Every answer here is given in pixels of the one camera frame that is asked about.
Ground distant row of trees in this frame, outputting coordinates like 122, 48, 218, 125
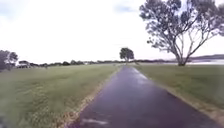
29, 58, 178, 68

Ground large bare-branched tree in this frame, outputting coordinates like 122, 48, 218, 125
139, 0, 224, 67

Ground small round tree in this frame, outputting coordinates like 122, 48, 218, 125
119, 47, 135, 64

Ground pale water surface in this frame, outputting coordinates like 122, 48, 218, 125
186, 59, 224, 66

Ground green grass field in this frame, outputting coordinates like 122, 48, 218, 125
130, 62, 224, 126
0, 63, 125, 128

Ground dark wet asphalt path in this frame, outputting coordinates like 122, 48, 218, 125
67, 64, 222, 128

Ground low building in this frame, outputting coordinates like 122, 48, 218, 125
16, 60, 32, 70

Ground distant dark hill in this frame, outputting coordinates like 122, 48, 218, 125
189, 53, 224, 61

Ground dark leafy tree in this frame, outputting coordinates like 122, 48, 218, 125
0, 49, 19, 72

